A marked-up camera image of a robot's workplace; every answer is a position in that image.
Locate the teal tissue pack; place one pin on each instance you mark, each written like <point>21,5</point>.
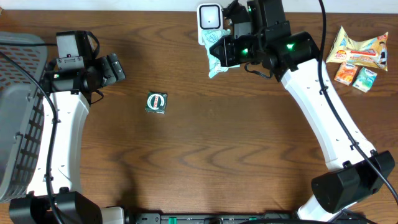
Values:
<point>364,80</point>

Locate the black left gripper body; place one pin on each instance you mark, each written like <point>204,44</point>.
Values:
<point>103,73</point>

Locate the cream snack bag blue trim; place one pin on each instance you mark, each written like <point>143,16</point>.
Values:
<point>369,53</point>

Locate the orange white tissue pack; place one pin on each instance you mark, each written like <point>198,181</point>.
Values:
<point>346,73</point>

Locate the dark green square packet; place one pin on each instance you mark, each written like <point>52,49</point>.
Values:
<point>156,102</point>

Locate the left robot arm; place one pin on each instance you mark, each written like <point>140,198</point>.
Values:
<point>44,106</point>

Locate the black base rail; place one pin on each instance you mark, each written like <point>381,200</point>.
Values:
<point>269,217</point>

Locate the grey plastic mesh basket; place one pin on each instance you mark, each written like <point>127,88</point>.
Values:
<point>22,113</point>

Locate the white barcode scanner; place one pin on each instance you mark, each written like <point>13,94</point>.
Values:
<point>209,17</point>

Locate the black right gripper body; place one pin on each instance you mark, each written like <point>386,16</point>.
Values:
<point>244,48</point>

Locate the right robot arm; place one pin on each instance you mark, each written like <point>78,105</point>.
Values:
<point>262,36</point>

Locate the light teal crinkled packet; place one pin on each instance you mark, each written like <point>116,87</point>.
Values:
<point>209,38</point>

